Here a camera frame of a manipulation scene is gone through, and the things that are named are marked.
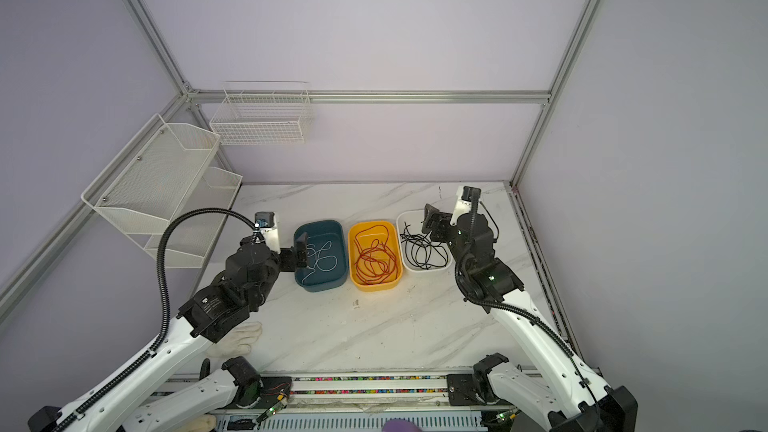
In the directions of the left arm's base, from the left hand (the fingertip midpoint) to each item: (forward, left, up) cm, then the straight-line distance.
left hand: (284, 236), depth 71 cm
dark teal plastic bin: (+19, -1, -24) cm, 31 cm away
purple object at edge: (-35, -29, -28) cm, 53 cm away
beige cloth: (-35, +16, -25) cm, 46 cm away
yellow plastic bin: (+13, -14, -27) cm, 33 cm away
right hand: (+7, -38, +4) cm, 38 cm away
